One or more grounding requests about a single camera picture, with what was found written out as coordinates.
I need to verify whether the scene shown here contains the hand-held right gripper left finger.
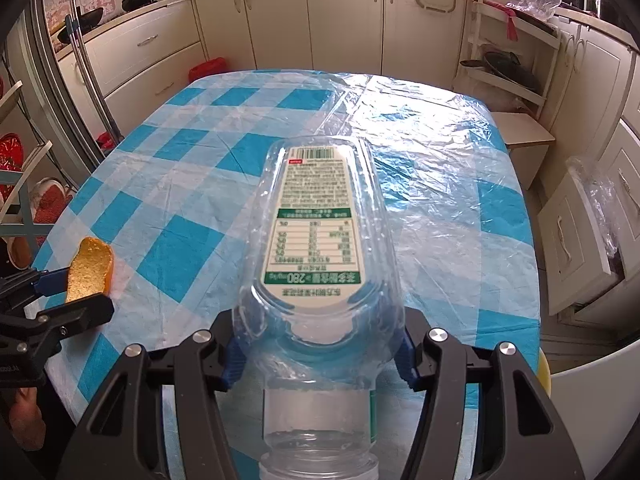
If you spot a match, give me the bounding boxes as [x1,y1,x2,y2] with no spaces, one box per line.
[72,310,246,480]

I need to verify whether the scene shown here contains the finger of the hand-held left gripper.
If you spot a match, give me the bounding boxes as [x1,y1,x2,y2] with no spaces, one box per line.
[30,294,115,356]
[20,268,71,302]

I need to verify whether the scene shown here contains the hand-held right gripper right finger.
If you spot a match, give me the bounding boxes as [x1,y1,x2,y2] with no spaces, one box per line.
[395,307,586,480]

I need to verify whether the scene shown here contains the yellow plastic bin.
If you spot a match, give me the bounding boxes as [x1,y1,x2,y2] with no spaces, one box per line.
[537,350,554,397]

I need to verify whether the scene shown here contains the clear plastic bottle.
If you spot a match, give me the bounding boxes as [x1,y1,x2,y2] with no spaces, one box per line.
[234,135,407,480]

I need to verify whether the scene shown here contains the person's left hand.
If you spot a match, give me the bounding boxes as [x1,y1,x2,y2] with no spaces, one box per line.
[9,387,47,451]

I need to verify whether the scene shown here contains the red slipper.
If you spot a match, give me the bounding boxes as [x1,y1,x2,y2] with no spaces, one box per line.
[29,177,77,223]
[0,132,25,201]

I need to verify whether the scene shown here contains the white shoe rack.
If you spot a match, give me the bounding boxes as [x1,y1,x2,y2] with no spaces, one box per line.
[0,80,54,241]

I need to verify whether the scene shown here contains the blue checkered plastic tablecloth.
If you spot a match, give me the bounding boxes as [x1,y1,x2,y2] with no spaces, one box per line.
[30,67,543,480]

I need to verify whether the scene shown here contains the white door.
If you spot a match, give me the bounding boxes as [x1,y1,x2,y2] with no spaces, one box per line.
[547,310,640,480]

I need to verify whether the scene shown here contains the open cream drawer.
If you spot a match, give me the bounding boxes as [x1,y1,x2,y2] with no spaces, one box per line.
[537,165,626,313]

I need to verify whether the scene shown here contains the metal mop pole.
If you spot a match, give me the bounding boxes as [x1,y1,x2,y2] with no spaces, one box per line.
[64,0,123,143]

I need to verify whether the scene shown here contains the clear plastic bag in drawer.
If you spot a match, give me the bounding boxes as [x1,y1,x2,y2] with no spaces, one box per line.
[567,156,623,261]

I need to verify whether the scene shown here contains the red plastic basket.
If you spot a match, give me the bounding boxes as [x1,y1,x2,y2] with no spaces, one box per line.
[188,57,227,82]

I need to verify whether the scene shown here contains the white wooden stool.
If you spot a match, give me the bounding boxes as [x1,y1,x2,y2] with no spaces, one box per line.
[492,111,557,191]

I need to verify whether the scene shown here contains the black wok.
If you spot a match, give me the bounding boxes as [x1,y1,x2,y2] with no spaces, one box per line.
[460,51,543,94]

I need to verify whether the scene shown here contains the white shelf rack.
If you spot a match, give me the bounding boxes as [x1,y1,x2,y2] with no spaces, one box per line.
[452,0,561,116]

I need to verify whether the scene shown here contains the cream kitchen cabinets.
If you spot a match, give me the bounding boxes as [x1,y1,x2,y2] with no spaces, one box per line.
[50,0,640,311]

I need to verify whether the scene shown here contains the red plastic bag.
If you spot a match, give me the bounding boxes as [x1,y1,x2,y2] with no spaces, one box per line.
[504,2,522,44]

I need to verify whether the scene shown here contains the dark baking tray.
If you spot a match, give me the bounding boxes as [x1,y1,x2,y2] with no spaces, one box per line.
[515,10,559,34]

